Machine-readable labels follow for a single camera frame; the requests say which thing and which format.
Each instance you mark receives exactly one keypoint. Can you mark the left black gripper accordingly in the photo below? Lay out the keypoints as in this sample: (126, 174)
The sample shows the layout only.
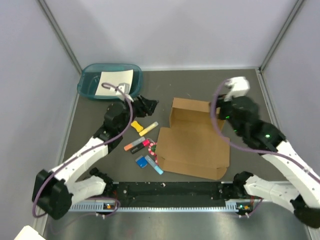
(143, 108)

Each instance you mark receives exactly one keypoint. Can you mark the pink green flower keychain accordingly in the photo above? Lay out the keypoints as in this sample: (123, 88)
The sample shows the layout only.
(152, 149)

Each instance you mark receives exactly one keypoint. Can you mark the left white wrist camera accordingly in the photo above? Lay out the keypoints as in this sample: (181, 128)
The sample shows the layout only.
(122, 91)

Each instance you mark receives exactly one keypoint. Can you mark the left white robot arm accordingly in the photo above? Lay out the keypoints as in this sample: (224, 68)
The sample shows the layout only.
(57, 190)

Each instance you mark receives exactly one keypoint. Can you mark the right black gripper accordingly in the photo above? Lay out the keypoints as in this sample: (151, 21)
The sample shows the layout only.
(221, 103)

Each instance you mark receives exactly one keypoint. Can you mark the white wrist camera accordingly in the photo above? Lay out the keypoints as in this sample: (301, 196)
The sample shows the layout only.
(122, 91)
(238, 87)

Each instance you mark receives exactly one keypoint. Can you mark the yellow highlighter pen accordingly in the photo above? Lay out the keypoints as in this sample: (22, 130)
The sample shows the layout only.
(148, 129)

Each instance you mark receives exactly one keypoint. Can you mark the yellow bone-shaped eraser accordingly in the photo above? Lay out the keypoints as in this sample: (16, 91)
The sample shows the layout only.
(137, 126)

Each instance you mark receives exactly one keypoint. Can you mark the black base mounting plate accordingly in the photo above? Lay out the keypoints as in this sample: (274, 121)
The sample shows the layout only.
(213, 189)

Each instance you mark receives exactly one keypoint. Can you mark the brown cardboard box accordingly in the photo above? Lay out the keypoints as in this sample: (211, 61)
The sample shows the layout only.
(190, 145)

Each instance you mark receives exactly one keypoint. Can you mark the white box corner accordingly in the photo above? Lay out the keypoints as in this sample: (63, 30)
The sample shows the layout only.
(28, 233)

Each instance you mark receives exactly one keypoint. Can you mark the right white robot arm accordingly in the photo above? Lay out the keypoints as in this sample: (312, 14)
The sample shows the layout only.
(302, 196)

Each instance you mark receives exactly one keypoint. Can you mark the orange highlighter pen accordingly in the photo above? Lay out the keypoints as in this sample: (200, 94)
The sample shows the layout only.
(133, 144)

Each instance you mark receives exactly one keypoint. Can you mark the blue rectangular eraser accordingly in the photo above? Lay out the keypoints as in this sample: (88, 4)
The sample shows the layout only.
(141, 162)

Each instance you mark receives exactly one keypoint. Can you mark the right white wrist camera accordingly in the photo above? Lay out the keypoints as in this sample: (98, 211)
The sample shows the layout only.
(238, 87)

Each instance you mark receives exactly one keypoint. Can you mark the pink black highlighter pen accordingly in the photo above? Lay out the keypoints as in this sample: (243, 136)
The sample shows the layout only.
(140, 146)

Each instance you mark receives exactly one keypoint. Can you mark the teal plastic bin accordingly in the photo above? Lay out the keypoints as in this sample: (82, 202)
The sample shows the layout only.
(88, 82)

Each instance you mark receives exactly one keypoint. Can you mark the white paper sheet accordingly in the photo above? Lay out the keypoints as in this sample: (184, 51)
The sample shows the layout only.
(114, 78)

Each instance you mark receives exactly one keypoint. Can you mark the light blue highlighter pen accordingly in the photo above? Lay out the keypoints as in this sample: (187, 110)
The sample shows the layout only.
(153, 164)

